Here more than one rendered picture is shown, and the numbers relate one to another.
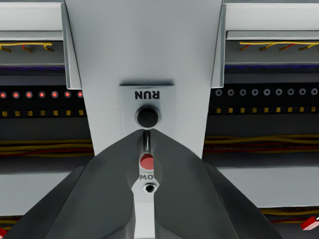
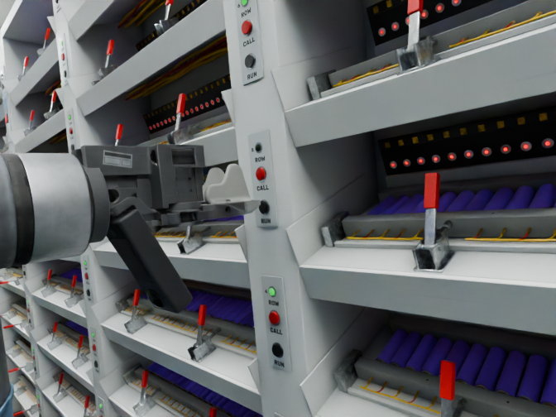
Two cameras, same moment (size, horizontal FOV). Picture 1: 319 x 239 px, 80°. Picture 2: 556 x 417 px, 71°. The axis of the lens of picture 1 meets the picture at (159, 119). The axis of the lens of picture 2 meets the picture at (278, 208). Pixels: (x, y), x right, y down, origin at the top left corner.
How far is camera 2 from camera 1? 0.44 m
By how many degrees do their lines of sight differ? 51
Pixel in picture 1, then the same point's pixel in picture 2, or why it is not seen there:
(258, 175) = (216, 159)
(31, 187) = (339, 124)
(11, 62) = (385, 221)
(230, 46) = not seen: hidden behind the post
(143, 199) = (261, 135)
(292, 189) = not seen: hidden behind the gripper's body
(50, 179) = (328, 135)
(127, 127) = (272, 198)
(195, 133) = not seen: hidden behind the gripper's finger
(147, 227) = (257, 98)
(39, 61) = (366, 222)
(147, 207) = (259, 124)
